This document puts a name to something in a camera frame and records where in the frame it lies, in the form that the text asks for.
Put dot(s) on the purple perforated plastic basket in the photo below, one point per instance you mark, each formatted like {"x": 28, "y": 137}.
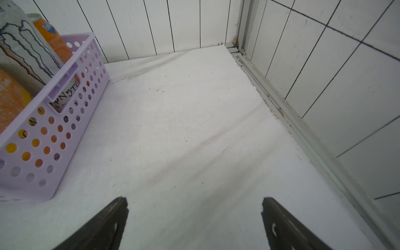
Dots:
{"x": 37, "y": 146}

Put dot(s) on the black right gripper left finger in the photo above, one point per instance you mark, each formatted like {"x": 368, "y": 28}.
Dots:
{"x": 103, "y": 232}

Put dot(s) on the white Monster can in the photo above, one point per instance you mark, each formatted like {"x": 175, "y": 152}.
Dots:
{"x": 25, "y": 54}

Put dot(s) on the orange Schweppes can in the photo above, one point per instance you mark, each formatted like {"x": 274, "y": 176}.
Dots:
{"x": 14, "y": 98}

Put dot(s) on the orange Fanta can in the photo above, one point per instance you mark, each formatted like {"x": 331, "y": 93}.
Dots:
{"x": 51, "y": 36}

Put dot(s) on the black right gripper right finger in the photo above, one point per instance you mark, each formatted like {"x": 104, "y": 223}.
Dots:
{"x": 286, "y": 232}

